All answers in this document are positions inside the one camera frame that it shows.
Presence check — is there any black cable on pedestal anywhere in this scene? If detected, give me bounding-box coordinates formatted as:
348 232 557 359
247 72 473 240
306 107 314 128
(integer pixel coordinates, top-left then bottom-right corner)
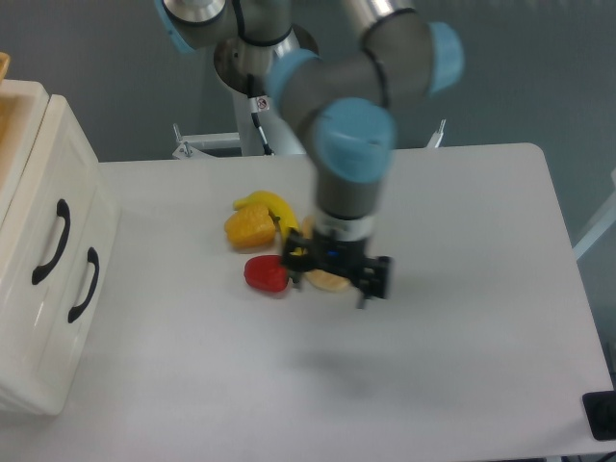
244 72 275 157

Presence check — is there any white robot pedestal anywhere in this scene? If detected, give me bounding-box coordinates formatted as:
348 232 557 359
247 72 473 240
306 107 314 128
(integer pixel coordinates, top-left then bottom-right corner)
214 24 319 133

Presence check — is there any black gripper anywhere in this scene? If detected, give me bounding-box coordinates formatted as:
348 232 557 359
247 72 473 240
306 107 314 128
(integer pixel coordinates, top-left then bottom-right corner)
280 226 393 309

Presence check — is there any white table frame bracket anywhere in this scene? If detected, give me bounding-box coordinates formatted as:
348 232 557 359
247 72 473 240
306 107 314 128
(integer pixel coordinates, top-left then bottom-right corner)
171 118 448 160

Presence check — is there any yellow banana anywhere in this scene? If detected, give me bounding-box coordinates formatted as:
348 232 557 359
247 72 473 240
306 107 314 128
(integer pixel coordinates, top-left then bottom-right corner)
232 190 299 245

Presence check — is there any yellow bell pepper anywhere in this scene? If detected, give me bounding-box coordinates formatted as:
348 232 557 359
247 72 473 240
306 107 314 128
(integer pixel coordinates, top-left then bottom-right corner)
224 203 276 249

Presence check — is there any red bell pepper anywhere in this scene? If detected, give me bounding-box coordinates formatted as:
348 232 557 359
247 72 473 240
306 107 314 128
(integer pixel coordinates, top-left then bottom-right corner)
244 255 290 294

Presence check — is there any black device at corner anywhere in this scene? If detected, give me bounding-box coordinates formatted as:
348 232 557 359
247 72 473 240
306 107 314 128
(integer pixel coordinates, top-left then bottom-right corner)
582 390 616 441

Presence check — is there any beige bagel ring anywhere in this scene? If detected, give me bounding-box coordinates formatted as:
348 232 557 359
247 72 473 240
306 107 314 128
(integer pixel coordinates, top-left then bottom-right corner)
305 269 352 294

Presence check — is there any beige bread roll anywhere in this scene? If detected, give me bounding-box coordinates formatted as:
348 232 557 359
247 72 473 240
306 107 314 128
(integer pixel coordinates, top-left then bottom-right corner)
301 215 315 240

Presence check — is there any white drawer cabinet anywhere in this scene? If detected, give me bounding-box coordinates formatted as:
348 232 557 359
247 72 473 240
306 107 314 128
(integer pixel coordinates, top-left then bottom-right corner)
1 80 120 415

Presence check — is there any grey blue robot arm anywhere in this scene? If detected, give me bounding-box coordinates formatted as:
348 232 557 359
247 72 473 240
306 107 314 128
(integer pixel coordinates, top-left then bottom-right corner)
155 1 465 300

